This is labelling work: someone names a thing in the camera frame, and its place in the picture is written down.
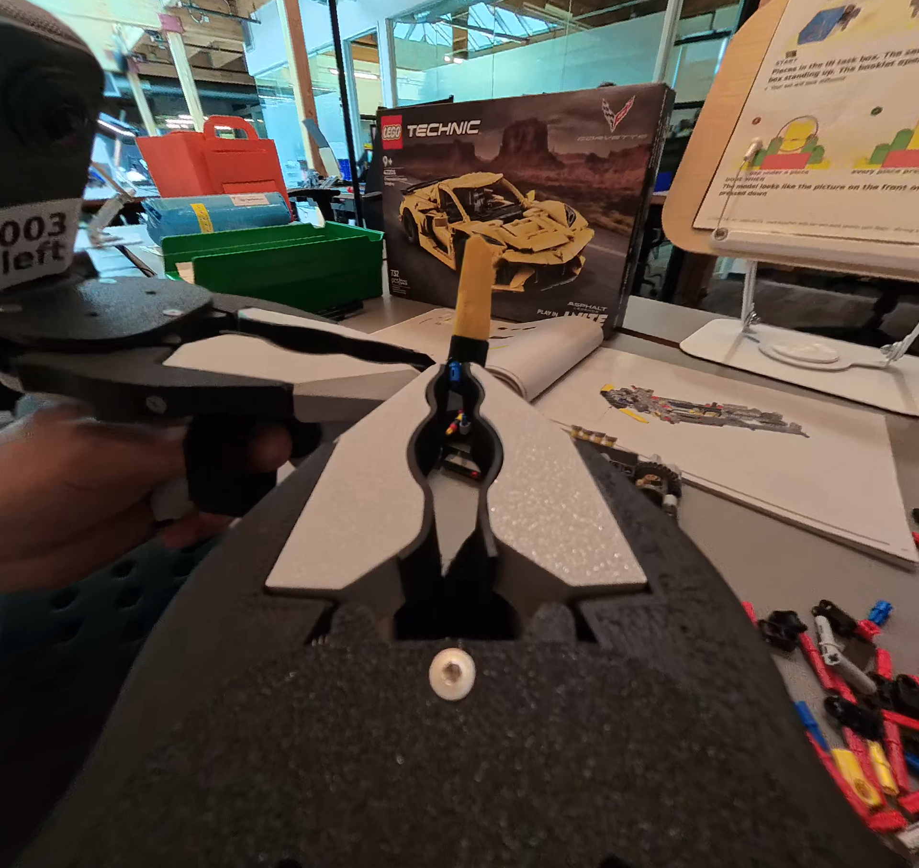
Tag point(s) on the black pole lamp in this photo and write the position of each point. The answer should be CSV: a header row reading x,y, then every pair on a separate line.
x,y
344,93

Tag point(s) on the blue roll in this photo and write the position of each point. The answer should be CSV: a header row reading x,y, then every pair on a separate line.
x,y
215,216

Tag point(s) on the red plastic case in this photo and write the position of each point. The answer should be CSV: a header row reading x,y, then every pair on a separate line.
x,y
208,164

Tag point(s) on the person's left hand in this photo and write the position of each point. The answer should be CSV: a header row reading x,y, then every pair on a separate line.
x,y
72,495

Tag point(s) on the lego car chassis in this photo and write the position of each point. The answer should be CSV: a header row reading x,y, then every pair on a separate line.
x,y
650,477

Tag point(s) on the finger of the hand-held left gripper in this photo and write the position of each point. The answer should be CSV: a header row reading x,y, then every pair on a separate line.
x,y
323,387
309,326

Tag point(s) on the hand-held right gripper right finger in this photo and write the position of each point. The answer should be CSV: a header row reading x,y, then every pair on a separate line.
x,y
553,509

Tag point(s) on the printed paper sign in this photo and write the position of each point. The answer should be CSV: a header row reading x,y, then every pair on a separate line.
x,y
825,93

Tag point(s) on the instruction booklet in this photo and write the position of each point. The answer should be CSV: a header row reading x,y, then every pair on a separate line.
x,y
718,466

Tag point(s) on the green plastic bin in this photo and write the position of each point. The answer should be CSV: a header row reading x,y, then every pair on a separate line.
x,y
287,265

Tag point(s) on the yellow lego panel piece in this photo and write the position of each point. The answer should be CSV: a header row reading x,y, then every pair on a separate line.
x,y
477,286

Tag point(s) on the pile of red blue lego pins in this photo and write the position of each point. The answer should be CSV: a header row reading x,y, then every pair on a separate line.
x,y
854,724

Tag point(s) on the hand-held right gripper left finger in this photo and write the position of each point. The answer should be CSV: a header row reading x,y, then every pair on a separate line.
x,y
359,509

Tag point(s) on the lego set box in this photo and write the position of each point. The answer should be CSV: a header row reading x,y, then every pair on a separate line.
x,y
517,164

